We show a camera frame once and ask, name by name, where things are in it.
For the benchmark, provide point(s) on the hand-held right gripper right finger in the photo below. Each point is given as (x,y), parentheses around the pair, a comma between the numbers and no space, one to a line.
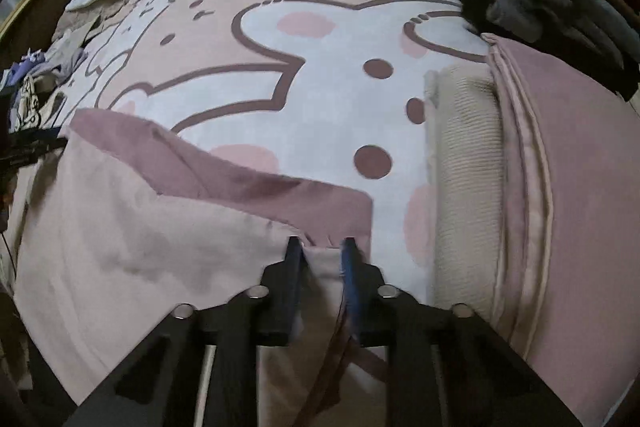
(350,259)

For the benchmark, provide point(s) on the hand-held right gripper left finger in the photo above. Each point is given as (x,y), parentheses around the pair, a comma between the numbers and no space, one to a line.
(295,259)

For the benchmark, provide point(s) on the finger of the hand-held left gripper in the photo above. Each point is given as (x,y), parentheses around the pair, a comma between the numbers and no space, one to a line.
(30,146)

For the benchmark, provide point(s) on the mauve garment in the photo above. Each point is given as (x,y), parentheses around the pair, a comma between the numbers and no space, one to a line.
(150,232)

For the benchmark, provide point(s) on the stack of folded dark clothes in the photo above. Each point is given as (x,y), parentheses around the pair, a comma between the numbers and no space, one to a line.
(575,52)

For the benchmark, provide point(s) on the cream printed garment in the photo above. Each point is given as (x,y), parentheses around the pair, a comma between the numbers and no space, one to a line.
(37,102)

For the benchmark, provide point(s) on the purple hoodie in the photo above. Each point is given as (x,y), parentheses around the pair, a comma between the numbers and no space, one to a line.
(12,77)

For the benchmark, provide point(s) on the lilac garment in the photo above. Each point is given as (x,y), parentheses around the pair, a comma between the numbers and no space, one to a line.
(60,59)

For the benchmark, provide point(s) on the grey cloth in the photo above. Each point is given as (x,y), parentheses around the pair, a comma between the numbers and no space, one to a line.
(80,32)

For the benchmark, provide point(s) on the folded beige knit cloth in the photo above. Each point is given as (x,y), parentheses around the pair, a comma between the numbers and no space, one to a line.
(467,182)

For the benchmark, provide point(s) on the bear printed blanket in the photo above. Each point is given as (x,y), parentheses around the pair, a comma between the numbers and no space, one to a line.
(310,82)

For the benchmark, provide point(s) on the folded mauve cloth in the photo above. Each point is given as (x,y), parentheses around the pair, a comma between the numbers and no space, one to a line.
(585,207)

